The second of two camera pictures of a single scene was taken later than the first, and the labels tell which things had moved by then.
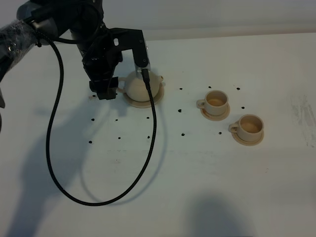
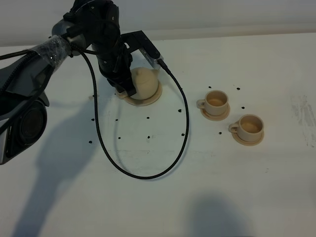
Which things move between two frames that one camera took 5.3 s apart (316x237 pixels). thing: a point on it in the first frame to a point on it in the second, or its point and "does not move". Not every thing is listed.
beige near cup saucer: [246, 143] does not move
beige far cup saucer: [215, 117] does not move
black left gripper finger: [101, 87] to [129, 86]
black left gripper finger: [113, 84] to [120, 88]
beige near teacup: [249, 128] does not move
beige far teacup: [215, 103] does not move
